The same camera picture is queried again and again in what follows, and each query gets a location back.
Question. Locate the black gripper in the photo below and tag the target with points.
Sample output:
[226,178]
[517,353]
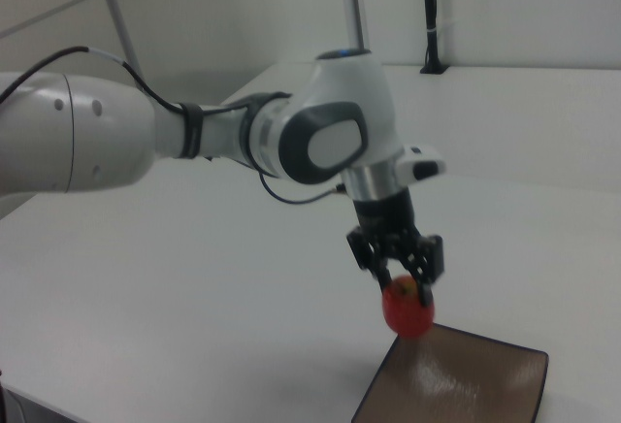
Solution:
[385,221]

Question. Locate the black pole with base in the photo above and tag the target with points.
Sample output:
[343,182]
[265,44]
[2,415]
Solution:
[431,10]

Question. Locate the grey metal partition post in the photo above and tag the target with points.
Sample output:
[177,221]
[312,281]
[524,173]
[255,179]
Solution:
[353,1]

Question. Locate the brown square ceramic plate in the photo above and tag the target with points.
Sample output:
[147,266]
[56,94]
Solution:
[461,379]

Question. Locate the red apple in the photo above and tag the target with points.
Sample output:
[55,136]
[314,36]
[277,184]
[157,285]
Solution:
[406,311]

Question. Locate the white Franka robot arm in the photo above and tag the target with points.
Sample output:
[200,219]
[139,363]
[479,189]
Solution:
[145,127]

